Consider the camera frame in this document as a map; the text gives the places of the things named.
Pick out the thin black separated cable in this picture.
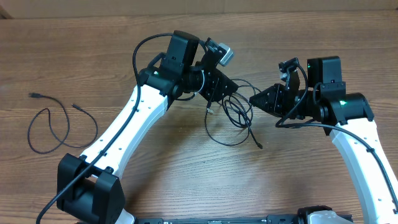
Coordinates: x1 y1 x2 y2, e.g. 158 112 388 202
27 92 99 155

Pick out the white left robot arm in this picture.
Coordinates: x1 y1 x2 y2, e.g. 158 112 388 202
55 30 238 223

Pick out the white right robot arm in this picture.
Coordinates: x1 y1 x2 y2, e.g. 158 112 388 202
249 56 397 223

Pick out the black cable bundle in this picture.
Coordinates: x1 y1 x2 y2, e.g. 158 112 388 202
204 78 264 149

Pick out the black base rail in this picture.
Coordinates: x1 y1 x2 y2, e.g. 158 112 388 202
134 214 309 224

